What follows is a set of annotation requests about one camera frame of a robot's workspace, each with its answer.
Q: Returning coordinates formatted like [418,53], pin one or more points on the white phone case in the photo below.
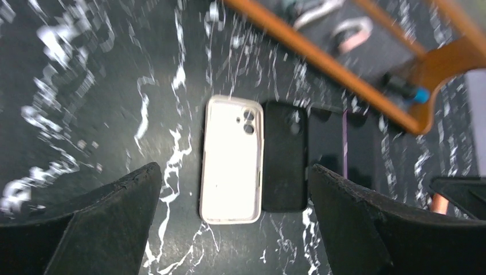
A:
[233,148]

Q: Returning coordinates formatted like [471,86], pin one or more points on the light blue stapler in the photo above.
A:
[302,13]

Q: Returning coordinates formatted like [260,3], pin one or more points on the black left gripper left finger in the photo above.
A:
[104,231]

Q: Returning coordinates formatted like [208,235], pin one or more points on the orange cylinder on right arm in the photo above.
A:
[439,204]

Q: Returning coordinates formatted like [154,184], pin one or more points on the orange wooden shelf rack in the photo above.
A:
[389,49]

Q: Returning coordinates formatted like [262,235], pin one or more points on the phone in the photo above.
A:
[325,139]
[358,152]

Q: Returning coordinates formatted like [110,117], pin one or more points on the pink small stapler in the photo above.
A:
[351,33]

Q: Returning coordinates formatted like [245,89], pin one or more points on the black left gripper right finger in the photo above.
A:
[365,232]

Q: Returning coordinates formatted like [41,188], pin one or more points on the blue capped marker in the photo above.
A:
[407,90]

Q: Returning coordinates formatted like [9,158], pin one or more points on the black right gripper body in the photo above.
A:
[467,193]

